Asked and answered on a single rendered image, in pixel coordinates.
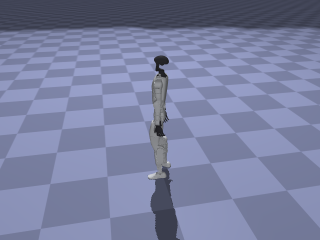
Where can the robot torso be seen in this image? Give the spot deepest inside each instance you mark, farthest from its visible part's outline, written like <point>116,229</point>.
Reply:
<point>163,94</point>

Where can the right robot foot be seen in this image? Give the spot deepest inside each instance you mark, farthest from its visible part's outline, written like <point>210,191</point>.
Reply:
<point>167,164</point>

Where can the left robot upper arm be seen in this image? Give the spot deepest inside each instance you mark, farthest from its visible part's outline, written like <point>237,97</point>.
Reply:
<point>158,85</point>

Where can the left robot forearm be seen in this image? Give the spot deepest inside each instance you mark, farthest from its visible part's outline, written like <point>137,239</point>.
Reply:
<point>157,113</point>

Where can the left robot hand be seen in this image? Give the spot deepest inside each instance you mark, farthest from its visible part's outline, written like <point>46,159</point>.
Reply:
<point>158,130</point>

